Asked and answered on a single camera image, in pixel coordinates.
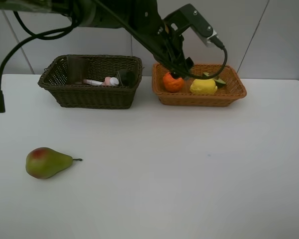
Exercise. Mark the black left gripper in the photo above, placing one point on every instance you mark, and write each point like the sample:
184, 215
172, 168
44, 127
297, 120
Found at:
161, 41

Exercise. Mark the orange tangerine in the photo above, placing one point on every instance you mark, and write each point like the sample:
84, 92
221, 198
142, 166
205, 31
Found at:
171, 84

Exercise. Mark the yellow lemon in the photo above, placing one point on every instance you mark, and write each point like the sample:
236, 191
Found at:
203, 87

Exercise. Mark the halved avocado with pit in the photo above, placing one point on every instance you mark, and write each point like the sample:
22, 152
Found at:
219, 82

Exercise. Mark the dark green pump bottle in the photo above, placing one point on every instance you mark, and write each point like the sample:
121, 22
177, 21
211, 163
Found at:
126, 78

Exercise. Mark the pink bottle white cap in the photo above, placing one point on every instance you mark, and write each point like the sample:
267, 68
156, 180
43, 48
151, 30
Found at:
111, 81

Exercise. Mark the white marker pen pink caps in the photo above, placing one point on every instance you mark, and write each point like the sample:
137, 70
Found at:
92, 82

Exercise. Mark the translucent purple plastic cup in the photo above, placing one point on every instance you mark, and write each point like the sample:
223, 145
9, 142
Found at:
77, 67

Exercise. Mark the green red pear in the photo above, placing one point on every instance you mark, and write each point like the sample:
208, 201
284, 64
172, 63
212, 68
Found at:
44, 162

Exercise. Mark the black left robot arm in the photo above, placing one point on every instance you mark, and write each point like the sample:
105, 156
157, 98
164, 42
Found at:
82, 13

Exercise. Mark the orange wicker basket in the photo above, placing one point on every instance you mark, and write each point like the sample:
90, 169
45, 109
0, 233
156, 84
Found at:
232, 91

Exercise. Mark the dark brown wicker basket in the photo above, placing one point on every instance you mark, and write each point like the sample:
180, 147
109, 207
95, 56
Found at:
54, 80

